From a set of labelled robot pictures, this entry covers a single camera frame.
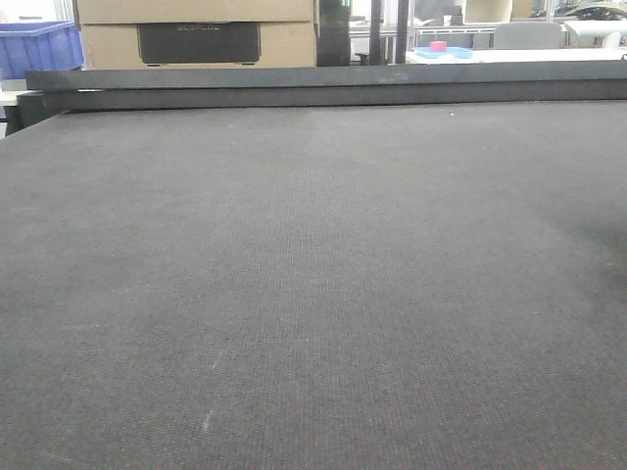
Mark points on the black vertical pole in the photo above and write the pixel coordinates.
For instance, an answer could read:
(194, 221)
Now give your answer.
(374, 56)

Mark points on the grey chair back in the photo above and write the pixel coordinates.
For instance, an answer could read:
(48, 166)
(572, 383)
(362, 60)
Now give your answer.
(527, 36)

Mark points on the white open box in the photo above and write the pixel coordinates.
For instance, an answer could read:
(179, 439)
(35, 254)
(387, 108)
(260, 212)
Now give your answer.
(486, 11)

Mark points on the large brown cardboard box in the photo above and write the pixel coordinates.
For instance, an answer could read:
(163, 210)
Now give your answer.
(139, 35)

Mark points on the blue plastic crate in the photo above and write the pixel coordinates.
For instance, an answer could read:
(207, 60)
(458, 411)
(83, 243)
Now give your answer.
(39, 46)

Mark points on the pink small box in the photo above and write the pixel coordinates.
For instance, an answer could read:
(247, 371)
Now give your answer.
(438, 46)

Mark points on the black conveyor side rail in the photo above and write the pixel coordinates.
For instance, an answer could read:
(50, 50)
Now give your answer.
(49, 93)

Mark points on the light blue tray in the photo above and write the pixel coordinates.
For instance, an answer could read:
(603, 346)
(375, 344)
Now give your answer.
(448, 53)

